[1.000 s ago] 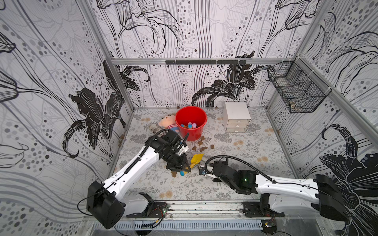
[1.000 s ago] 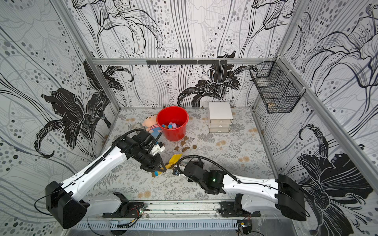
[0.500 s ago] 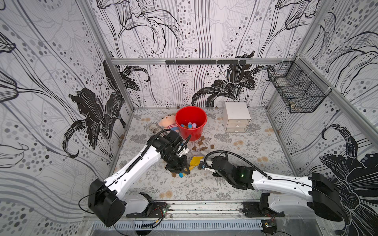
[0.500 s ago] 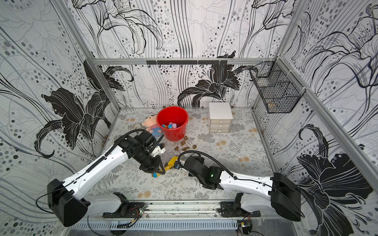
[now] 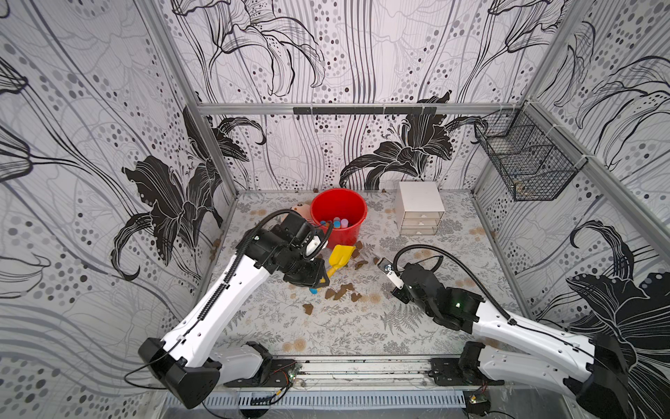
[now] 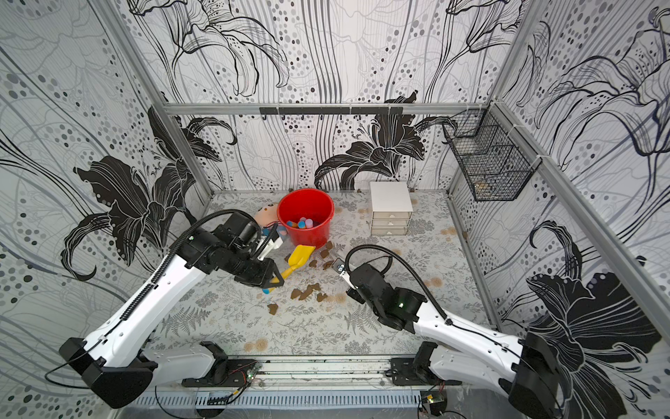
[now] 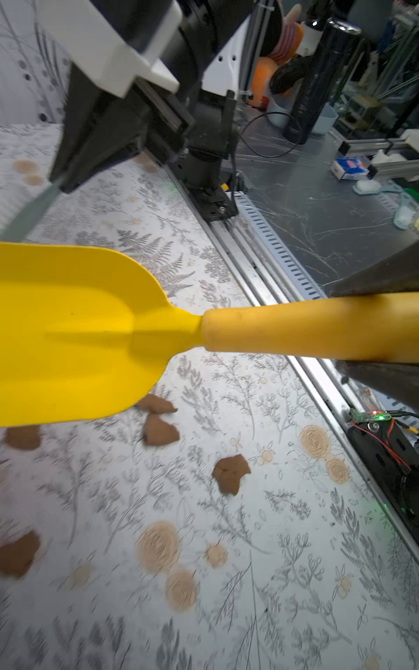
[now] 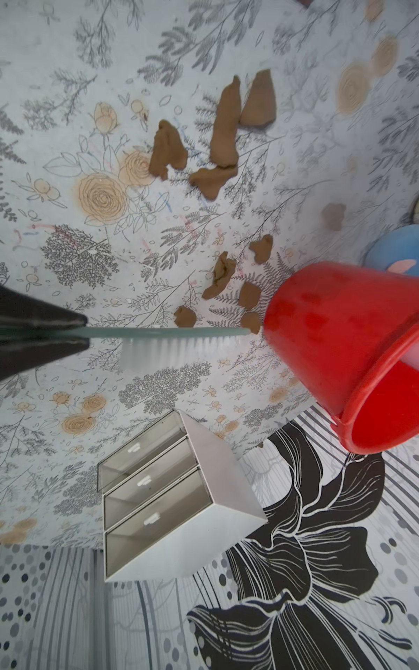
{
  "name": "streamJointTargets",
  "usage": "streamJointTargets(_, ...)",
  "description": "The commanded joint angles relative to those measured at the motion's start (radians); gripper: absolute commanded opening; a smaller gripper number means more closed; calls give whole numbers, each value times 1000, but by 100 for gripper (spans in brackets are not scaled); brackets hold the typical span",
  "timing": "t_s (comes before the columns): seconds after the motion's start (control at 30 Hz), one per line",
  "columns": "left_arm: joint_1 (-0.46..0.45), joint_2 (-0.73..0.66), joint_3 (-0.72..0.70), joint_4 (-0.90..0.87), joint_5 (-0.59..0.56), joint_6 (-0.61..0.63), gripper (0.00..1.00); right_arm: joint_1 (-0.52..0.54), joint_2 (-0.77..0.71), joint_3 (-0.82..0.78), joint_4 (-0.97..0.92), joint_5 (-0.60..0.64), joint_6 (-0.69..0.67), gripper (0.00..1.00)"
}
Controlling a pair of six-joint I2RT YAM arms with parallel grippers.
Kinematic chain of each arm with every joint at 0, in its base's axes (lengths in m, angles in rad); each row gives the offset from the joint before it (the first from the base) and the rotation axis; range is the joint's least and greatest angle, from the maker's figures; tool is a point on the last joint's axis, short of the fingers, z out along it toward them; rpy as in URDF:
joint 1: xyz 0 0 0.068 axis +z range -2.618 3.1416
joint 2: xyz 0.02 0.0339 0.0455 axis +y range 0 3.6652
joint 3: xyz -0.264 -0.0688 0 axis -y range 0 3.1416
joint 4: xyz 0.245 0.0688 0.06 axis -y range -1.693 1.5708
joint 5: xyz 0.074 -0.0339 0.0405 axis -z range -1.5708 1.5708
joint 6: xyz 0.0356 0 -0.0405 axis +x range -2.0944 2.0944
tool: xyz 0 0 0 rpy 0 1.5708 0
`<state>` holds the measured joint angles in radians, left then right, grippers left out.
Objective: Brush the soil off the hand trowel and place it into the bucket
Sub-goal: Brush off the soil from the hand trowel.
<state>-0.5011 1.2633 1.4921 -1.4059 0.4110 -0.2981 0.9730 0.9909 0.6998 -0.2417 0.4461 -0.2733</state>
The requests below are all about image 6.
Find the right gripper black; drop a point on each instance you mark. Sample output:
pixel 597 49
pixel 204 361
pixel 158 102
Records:
pixel 358 285

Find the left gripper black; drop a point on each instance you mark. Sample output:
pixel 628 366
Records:
pixel 260 276

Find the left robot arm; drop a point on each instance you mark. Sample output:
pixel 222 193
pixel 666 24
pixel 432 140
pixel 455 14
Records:
pixel 112 360

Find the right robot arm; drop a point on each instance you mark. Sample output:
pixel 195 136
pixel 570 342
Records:
pixel 525 371

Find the red plastic bucket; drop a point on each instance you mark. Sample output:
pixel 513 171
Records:
pixel 307 214

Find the plush doll toy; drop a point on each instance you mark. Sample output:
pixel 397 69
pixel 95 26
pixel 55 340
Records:
pixel 267 218

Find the white mini drawer cabinet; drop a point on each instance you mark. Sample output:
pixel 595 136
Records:
pixel 391 208

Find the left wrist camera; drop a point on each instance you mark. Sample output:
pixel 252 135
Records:
pixel 273 238

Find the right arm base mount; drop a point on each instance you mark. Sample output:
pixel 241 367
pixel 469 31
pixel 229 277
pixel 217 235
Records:
pixel 416 371

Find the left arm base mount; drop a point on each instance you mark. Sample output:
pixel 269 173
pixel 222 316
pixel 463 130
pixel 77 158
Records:
pixel 225 372

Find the black wire wall basket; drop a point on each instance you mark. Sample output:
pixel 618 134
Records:
pixel 486 146

